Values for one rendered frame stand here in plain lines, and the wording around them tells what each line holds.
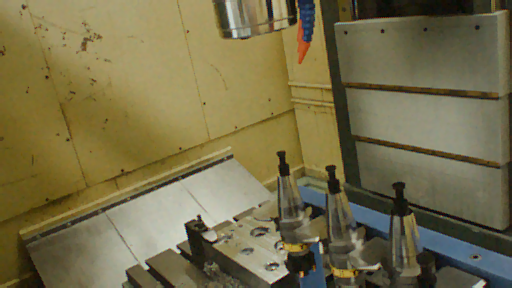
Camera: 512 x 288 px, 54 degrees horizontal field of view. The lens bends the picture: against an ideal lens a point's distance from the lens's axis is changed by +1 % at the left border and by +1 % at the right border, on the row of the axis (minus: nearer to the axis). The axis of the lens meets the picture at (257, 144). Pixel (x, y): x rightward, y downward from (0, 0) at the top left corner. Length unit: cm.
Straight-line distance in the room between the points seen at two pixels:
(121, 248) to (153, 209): 21
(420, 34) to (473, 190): 40
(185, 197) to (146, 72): 51
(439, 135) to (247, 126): 110
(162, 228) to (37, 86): 66
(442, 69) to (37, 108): 130
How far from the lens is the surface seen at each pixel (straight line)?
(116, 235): 191
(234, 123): 219
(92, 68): 191
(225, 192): 204
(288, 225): 77
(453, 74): 125
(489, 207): 134
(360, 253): 68
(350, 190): 167
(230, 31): 95
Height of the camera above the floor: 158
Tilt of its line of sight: 18 degrees down
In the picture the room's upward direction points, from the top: 11 degrees counter-clockwise
